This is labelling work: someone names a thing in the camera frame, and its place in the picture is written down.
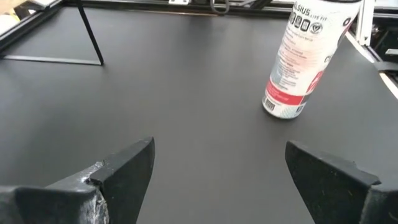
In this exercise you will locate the tall silver Celsius can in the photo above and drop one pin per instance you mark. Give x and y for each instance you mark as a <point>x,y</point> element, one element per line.
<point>304,56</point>

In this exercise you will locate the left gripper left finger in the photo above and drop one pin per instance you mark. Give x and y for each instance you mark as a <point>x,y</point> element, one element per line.
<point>124,186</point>

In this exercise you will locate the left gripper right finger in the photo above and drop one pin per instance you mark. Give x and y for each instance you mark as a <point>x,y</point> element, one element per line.
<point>335,193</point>

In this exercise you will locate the silver mounting bracket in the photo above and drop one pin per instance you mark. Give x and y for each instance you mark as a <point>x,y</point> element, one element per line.
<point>178,2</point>

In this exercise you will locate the wooden shelf black frame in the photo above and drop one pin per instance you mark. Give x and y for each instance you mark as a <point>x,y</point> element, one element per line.
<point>90,34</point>

